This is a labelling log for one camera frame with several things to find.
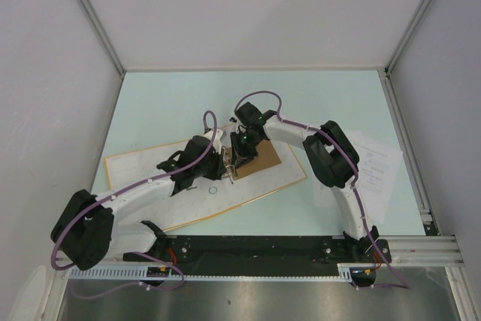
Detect aluminium frame post right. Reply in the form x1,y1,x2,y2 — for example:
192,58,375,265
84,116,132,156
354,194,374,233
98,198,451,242
384,0,434,77

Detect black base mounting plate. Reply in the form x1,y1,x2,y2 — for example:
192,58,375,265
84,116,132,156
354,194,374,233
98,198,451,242
146,235,392,277

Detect white printed paper sheets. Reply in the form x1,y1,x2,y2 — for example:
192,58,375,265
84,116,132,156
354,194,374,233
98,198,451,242
346,130,410,225

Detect brown cardboard sheet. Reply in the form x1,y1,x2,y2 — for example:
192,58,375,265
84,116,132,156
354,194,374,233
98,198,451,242
235,141,282,180

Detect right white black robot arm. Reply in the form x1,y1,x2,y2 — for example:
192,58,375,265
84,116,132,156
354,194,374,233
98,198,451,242
230,102,379,262

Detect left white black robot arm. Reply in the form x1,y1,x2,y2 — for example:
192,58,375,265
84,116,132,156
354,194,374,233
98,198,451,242
50,129,225,271

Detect white slotted cable duct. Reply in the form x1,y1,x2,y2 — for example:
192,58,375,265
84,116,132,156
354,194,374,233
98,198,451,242
69,263,379,283

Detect aluminium frame post left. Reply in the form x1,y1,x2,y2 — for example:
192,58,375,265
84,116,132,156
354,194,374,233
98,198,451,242
76,0,126,79

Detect metal lever arch mechanism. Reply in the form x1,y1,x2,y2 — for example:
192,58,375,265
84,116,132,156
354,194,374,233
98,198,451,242
222,147,237,184

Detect yellow lever arch folder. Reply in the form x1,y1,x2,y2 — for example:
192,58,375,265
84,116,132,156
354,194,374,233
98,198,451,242
92,124,308,235

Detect aluminium frame post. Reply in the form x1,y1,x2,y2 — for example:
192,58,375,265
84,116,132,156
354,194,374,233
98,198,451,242
76,0,126,79
384,0,434,77

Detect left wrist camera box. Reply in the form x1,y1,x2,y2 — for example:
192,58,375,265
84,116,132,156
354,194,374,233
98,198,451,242
203,129,225,153

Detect aluminium frame rail right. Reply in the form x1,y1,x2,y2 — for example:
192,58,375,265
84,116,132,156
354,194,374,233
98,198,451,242
378,70,440,236

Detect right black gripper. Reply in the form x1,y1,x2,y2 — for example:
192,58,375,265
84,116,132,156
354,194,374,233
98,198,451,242
230,131,262,170

